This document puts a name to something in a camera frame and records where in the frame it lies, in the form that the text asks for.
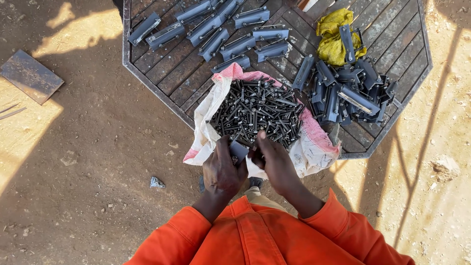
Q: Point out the dark shoe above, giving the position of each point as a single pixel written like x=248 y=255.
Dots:
x=201 y=184
x=256 y=181

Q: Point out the person's left hand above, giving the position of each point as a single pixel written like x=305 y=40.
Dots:
x=220 y=173

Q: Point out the octagonal metal slatted table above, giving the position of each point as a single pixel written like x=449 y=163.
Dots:
x=176 y=70

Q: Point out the thin metal rod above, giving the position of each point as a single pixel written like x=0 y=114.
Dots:
x=9 y=108

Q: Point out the person's left fingers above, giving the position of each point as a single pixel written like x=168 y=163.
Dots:
x=223 y=145

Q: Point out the flat rusty metal plate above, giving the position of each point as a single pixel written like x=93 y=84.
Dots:
x=31 y=76

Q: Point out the pile of loose grey brackets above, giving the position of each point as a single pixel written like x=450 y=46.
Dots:
x=349 y=94

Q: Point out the dark steel bolt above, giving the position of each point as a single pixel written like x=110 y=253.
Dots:
x=245 y=143

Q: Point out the row of assembled grey brackets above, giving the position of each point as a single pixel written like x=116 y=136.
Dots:
x=213 y=35

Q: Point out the person's right hand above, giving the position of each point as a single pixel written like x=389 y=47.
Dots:
x=276 y=165

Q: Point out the yellow cloth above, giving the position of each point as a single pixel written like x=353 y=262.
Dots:
x=331 y=40

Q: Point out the orange work jacket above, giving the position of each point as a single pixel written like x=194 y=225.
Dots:
x=265 y=239

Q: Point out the heap of dark bolts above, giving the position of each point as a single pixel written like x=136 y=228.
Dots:
x=257 y=108

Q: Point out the white and red woven sack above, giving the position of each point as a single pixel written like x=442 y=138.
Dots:
x=312 y=147

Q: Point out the crumpled paper scrap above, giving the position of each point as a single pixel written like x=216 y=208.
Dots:
x=157 y=182

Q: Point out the grey metal bracket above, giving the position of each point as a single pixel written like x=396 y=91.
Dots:
x=347 y=42
x=238 y=151

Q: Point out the pale stone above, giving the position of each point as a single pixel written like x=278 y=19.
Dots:
x=445 y=167

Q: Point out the beige trousers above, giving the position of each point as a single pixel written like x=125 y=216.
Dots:
x=259 y=198

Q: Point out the person's right fingers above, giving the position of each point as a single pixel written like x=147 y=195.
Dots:
x=261 y=141

